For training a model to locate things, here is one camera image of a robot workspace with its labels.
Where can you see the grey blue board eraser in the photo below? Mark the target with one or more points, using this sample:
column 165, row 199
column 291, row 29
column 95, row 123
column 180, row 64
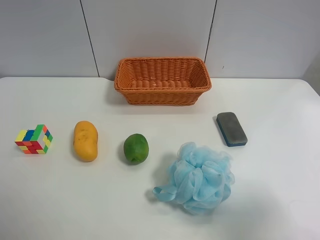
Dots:
column 231, row 129

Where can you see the green lemon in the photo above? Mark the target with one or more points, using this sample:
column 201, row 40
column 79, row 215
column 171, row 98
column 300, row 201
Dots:
column 136, row 149

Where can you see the orange woven basket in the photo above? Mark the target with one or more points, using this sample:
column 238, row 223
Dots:
column 164, row 81

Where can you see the yellow mango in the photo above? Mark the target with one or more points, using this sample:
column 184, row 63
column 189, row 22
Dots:
column 85, row 141

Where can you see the blue mesh bath sponge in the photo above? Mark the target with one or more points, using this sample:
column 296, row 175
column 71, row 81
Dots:
column 199, row 179

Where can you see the multicoloured puzzle cube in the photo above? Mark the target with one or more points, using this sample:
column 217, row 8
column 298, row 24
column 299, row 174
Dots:
column 34, row 141

